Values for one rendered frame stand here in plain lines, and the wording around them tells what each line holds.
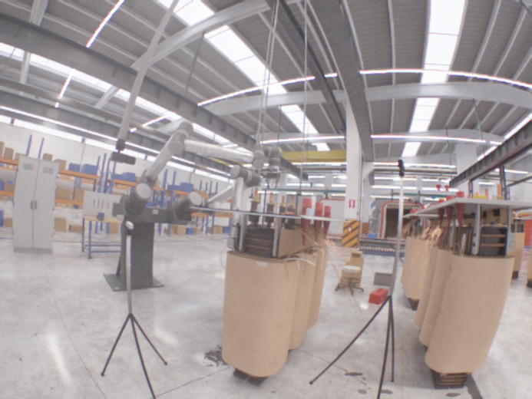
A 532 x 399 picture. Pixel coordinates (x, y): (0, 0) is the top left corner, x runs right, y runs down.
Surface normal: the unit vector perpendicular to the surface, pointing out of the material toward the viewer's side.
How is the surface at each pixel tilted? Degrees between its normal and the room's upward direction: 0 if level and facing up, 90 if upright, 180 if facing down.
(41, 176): 90
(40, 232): 90
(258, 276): 90
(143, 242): 90
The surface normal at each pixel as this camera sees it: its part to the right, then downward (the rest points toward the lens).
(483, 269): -0.47, -0.11
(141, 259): 0.79, 0.03
